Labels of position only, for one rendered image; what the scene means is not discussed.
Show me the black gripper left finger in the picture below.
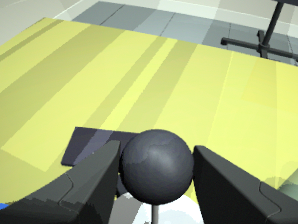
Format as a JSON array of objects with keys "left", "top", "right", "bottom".
[{"left": 0, "top": 140, "right": 121, "bottom": 224}]

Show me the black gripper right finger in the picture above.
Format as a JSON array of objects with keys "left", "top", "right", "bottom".
[{"left": 193, "top": 145, "right": 298, "bottom": 224}]

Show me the dark grey flat rectangular plate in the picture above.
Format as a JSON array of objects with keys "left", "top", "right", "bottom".
[{"left": 61, "top": 127, "right": 137, "bottom": 167}]

